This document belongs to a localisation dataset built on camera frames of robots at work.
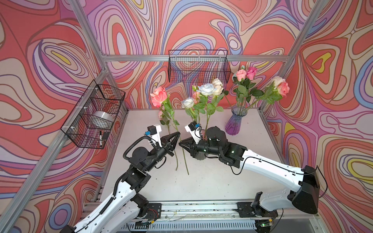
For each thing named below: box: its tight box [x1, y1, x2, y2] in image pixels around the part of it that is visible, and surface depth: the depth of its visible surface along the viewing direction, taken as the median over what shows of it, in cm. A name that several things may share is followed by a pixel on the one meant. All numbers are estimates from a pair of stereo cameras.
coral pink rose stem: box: [246, 82, 290, 110], surface depth 79 cm
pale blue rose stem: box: [196, 83, 218, 138], surface depth 69 cm
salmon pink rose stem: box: [150, 86, 190, 176], surface depth 57 cm
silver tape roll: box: [87, 110, 116, 130], surface depth 73 cm
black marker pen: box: [99, 130, 102, 148], surface depth 74 cm
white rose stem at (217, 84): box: [211, 77, 233, 109], surface depth 73 cm
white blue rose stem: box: [181, 98, 201, 124], surface depth 73 cm
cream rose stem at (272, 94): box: [256, 76, 286, 104], surface depth 80 cm
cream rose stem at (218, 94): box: [203, 77, 225, 139], surface depth 75 cm
